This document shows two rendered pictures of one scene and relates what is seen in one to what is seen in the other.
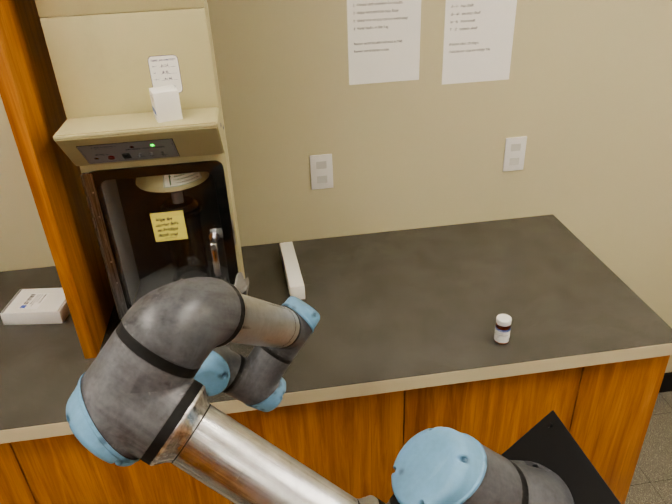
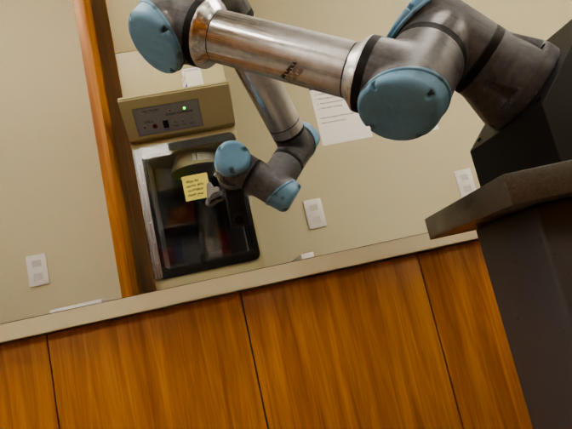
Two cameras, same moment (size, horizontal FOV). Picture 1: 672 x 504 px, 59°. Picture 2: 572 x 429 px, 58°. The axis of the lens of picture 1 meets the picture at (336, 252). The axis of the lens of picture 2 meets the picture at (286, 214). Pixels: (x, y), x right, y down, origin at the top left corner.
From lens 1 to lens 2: 1.07 m
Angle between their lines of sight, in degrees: 40
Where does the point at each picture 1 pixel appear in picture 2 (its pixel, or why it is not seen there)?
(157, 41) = not seen: hidden behind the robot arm
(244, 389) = (264, 173)
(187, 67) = (207, 73)
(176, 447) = (209, 13)
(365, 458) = (403, 358)
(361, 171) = (346, 210)
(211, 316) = not seen: outside the picture
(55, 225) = (111, 172)
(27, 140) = (99, 109)
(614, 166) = not seen: hidden behind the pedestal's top
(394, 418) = (419, 300)
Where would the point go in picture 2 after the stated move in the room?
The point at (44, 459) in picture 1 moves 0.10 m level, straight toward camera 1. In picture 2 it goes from (77, 368) to (88, 367)
